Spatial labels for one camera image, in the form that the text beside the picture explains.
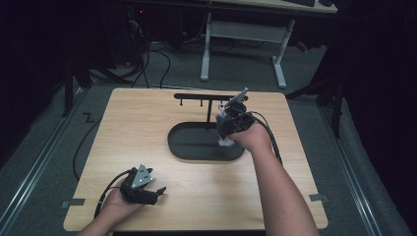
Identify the black keyboard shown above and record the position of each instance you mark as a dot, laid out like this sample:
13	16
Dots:
300	2

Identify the person's left hand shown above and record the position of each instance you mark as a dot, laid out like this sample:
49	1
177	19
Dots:
116	208

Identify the black metal stand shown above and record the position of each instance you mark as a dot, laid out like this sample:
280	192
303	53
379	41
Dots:
69	88
334	98

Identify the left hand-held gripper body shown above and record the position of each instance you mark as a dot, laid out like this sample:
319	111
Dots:
137	188

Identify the aluminium floor rail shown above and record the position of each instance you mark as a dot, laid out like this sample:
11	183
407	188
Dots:
36	164
350	164

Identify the grey tape piece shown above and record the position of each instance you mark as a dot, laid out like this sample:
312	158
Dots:
318	197
72	202

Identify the white-framed wooden desk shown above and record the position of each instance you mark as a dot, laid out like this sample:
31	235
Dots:
246	31

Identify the black key rack with tray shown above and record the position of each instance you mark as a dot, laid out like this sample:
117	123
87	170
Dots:
196	144

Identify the small red object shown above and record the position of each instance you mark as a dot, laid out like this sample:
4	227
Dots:
301	46

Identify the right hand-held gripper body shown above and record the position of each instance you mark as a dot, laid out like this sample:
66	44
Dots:
241	119

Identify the person's right hand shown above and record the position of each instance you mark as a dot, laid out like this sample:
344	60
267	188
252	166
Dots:
254	139

